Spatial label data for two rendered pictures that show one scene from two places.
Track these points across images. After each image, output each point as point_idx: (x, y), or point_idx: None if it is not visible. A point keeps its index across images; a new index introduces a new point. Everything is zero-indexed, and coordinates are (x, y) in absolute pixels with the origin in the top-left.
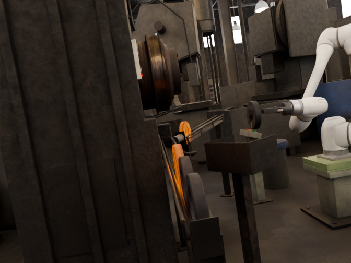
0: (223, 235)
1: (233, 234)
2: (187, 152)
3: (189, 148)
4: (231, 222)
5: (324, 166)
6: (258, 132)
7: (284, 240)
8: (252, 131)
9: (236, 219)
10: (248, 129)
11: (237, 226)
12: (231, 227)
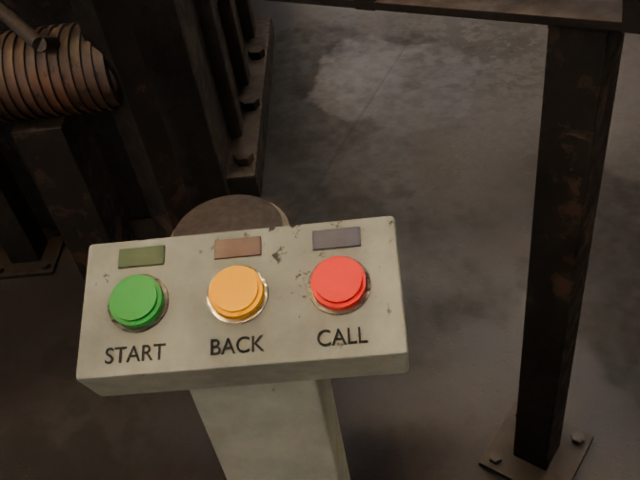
0: (19, 356)
1: (1, 388)
2: (1, 13)
3: (76, 6)
4: (107, 400)
5: None
6: (79, 345)
7: None
8: (86, 279)
9: (118, 424)
10: (230, 267)
11: (49, 414)
12: (62, 392)
